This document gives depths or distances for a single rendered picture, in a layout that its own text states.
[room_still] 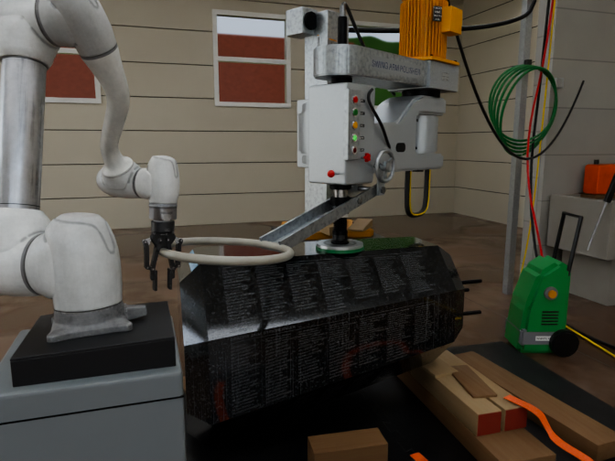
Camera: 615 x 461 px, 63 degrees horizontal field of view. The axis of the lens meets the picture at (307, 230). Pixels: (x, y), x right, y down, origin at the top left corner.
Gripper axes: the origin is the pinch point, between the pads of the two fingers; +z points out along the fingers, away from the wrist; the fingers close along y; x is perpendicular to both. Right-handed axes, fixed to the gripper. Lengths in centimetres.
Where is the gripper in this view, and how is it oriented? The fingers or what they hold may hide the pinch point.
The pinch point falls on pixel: (162, 280)
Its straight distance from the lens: 177.1
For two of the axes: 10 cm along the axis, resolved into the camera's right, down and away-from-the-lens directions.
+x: -5.4, -1.4, 8.3
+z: -0.5, 9.9, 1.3
